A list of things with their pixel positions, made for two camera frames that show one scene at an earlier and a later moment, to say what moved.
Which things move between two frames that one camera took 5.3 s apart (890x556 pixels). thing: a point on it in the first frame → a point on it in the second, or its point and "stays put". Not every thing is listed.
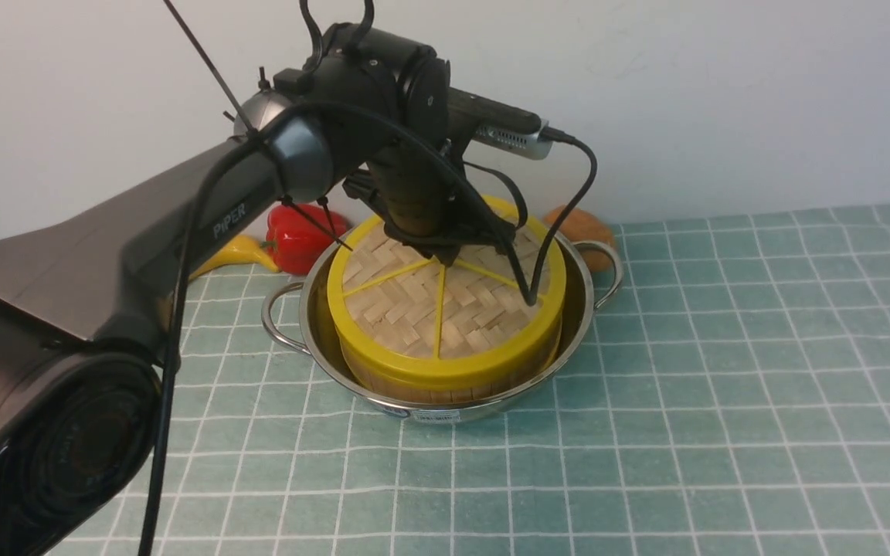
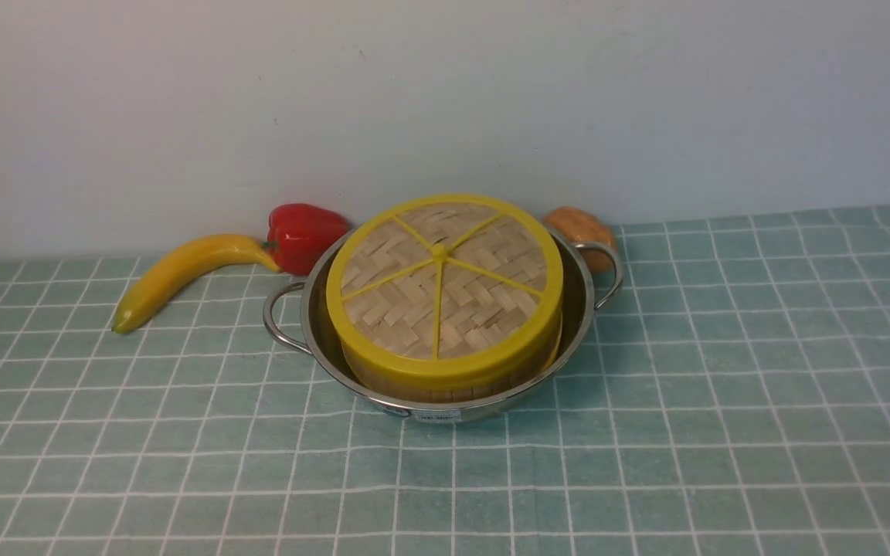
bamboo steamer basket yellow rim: (453, 373) → (460, 395)
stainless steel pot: (297, 315) stays put
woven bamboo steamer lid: (410, 322) stays put
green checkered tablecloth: (764, 386) stays put
